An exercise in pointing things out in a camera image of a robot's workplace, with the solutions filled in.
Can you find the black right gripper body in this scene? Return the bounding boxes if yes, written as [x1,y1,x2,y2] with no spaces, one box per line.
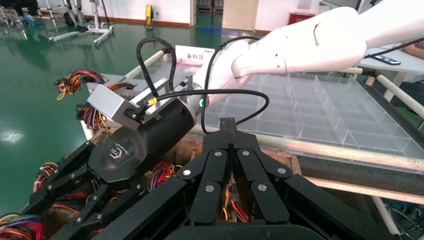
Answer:
[87,98,198,185]

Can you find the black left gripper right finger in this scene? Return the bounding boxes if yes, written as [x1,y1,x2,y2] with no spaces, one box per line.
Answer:
[229,117,395,240]

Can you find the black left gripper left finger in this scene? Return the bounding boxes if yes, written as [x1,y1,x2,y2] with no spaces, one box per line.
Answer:
[92,117,234,240]

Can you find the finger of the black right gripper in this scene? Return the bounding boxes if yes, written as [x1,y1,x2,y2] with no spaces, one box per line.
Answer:
[21,140,98,215]
[49,181,144,240]

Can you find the silver power supply with wires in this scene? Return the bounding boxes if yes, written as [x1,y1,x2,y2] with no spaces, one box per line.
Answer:
[75,103,111,131]
[52,190,91,214]
[54,68,137,101]

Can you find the brown pulp cardboard divider tray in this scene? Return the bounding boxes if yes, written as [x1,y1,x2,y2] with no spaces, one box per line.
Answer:
[0,127,303,240]

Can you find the beige rack pipe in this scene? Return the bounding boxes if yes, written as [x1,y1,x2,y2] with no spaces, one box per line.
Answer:
[188,125,424,174]
[125,47,173,80]
[341,66,424,120]

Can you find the clear plastic divided tray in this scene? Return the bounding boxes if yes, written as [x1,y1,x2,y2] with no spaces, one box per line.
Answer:
[145,62,424,161]

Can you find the black rack bar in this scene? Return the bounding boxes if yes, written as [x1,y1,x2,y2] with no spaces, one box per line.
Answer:
[297,154,424,197]

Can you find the white sign with red print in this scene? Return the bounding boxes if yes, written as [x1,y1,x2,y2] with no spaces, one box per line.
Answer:
[174,44,217,69]

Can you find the white metal stand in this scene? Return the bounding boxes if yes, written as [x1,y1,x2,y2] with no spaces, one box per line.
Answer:
[47,0,115,47]

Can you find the red cabinet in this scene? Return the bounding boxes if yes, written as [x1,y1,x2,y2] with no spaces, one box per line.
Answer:
[288,12,316,26]

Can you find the black smartphone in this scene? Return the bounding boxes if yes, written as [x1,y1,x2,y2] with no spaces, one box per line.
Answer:
[371,53,402,66]

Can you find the power supply with coloured wires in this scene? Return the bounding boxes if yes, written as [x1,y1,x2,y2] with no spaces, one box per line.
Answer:
[147,160,184,194]
[32,161,60,194]
[221,184,250,223]

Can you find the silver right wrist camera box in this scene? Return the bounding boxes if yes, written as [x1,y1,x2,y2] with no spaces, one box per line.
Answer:
[86,76,186,131]

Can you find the black looped camera cable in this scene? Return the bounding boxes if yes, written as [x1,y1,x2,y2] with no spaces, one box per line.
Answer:
[136,36,178,100]

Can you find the black cable with yellow tag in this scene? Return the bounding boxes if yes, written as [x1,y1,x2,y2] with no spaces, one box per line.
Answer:
[124,35,424,135]

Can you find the yellow cable reel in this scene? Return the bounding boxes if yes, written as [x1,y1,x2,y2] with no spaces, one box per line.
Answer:
[144,3,155,27]

